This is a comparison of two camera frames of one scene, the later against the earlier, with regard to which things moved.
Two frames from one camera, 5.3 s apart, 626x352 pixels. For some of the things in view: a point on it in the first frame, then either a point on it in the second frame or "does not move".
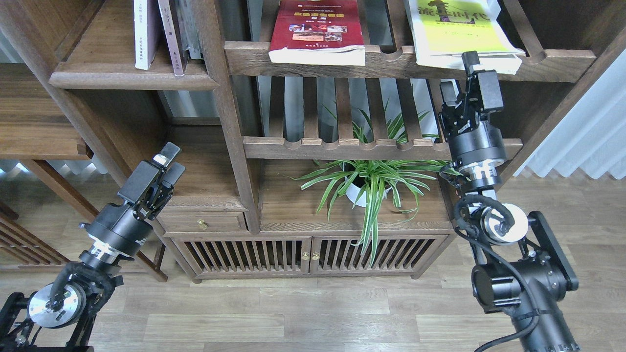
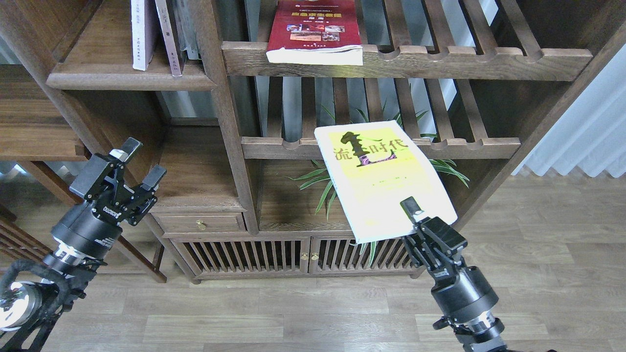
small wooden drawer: (184, 222) does not move
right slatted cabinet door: (396, 254) does not move
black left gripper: (116, 228) -> (80, 234)
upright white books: (180, 20) does not move
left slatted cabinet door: (248, 255) does not move
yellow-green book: (441, 30) -> (372, 167)
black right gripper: (482, 148) -> (466, 299)
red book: (319, 32) does not move
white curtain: (592, 137) does not move
